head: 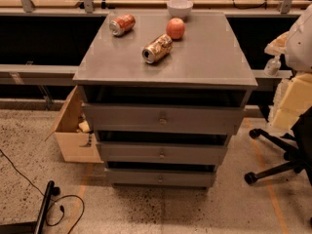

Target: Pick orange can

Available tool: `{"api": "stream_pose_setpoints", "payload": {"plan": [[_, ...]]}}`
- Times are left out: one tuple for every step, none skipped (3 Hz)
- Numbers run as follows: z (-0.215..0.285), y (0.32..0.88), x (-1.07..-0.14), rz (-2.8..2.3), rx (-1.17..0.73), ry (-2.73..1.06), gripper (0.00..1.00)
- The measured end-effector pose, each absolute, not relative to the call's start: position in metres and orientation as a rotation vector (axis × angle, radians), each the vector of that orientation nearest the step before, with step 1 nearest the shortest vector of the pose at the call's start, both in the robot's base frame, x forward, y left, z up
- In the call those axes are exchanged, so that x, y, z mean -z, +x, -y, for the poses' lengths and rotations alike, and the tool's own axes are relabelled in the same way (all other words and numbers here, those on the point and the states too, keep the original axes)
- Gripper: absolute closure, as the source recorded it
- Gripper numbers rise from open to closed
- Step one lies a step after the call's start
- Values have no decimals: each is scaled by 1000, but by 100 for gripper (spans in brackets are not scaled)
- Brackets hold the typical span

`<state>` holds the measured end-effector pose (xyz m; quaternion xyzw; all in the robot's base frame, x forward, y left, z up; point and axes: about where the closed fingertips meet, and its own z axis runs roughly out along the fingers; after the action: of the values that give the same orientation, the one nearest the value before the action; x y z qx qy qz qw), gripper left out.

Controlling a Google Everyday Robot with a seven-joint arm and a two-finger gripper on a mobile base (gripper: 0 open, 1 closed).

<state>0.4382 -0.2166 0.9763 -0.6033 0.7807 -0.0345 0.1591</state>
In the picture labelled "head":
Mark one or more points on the grey drawer cabinet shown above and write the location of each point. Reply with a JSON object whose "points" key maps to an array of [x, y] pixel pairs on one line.
{"points": [[205, 68]]}

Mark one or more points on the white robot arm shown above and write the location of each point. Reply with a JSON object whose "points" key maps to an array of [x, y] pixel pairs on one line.
{"points": [[298, 53]]}

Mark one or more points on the yellow foam blocks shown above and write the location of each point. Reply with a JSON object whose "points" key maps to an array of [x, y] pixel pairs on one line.
{"points": [[292, 98]]}

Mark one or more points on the orange soda can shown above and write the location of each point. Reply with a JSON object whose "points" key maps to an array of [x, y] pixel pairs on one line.
{"points": [[122, 24]]}

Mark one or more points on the white bowl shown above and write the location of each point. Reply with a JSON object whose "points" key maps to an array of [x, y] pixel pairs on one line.
{"points": [[179, 8]]}

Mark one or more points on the clear sanitizer bottle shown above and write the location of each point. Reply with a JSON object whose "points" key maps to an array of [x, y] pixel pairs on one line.
{"points": [[272, 66]]}

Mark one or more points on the grey metal rail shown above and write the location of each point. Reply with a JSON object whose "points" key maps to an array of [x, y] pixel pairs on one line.
{"points": [[50, 75]]}

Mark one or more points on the red apple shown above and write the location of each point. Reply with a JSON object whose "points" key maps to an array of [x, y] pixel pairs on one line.
{"points": [[175, 28]]}

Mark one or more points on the black office chair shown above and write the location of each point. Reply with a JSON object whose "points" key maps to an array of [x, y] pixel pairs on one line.
{"points": [[297, 158]]}

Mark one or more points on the top grey drawer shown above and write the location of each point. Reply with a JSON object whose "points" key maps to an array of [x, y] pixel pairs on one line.
{"points": [[163, 118]]}

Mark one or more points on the gold brown soda can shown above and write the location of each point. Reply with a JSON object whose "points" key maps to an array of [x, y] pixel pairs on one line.
{"points": [[157, 49]]}

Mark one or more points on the cardboard box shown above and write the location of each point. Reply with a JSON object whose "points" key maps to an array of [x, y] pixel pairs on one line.
{"points": [[75, 143]]}

